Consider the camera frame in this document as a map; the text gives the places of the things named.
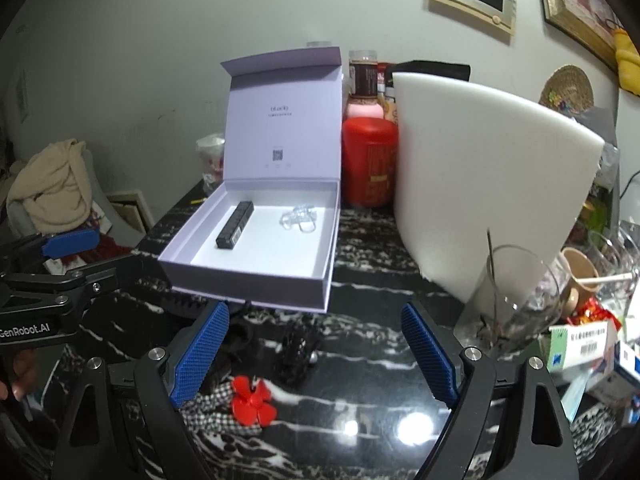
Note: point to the black toothed headband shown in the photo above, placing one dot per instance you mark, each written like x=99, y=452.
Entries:
x=192, y=306

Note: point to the black rectangular stick case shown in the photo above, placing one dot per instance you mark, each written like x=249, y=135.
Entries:
x=234, y=225

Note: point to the red canister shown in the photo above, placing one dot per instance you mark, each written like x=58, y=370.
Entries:
x=367, y=160

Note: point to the clear drinking glass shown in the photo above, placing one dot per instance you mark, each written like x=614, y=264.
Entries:
x=515, y=305

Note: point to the clear glass jar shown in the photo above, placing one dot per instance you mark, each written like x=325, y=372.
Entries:
x=617, y=255

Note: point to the red plaid scarf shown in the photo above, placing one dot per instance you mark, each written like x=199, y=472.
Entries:
x=107, y=247

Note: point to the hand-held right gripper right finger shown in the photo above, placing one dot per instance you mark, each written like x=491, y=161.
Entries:
x=430, y=360

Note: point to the grey bag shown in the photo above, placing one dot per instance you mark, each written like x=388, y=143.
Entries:
x=597, y=125

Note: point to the brown jar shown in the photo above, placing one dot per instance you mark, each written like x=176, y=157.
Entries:
x=363, y=75

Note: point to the blue white small box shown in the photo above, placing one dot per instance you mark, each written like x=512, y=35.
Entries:
x=620, y=370

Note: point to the black snack bag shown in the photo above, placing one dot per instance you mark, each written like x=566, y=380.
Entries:
x=435, y=69

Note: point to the beige blanket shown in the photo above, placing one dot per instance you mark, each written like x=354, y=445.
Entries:
x=50, y=185

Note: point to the wooden frame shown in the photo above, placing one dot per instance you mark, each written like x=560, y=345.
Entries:
x=130, y=210

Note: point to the black white checkered scrunchie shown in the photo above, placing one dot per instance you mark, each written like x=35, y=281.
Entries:
x=210, y=412

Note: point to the clear plastic wrapper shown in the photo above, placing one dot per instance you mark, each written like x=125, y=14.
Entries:
x=297, y=219

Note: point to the lavender gift box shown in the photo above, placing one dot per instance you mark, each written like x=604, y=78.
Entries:
x=280, y=125

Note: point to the person's left hand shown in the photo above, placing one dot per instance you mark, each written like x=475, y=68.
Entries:
x=17, y=372

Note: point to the red flower hair clip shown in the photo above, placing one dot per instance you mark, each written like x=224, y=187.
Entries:
x=252, y=402

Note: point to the white green medicine box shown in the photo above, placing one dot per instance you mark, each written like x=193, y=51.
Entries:
x=580, y=347

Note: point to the black bow hair clip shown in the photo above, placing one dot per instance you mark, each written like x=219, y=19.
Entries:
x=299, y=355

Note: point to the beige mug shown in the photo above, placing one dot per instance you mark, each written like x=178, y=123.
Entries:
x=575, y=280

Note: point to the red snack packets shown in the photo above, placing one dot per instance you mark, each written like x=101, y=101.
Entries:
x=595, y=316

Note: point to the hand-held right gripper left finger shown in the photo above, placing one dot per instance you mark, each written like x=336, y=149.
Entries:
x=200, y=355

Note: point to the grey chair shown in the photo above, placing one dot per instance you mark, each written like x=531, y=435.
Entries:
x=107, y=215

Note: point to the gold framed picture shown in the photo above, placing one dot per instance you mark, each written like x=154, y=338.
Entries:
x=575, y=5

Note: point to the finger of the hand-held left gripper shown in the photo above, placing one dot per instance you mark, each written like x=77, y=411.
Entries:
x=100, y=280
x=70, y=243

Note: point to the woven round fan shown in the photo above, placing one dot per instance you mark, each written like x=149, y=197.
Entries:
x=567, y=87

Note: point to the white straw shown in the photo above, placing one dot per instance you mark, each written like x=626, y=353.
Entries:
x=607, y=279

